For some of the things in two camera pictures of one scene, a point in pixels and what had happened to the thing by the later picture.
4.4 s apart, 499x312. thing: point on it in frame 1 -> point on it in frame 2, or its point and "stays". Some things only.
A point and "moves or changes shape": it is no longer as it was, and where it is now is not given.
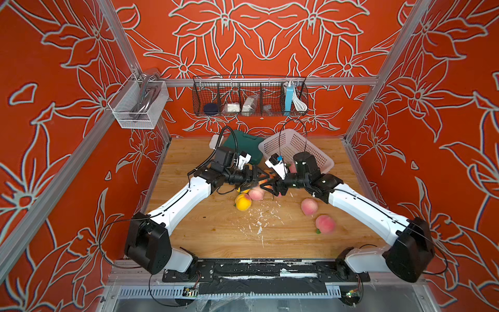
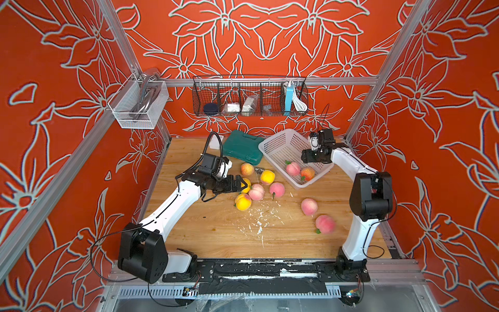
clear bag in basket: (250, 106) stays
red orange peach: (264, 181) moves or changes shape
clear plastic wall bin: (138, 104) stays
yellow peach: (243, 201) stays
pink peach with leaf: (292, 168) stays
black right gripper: (275, 188) -> (307, 156)
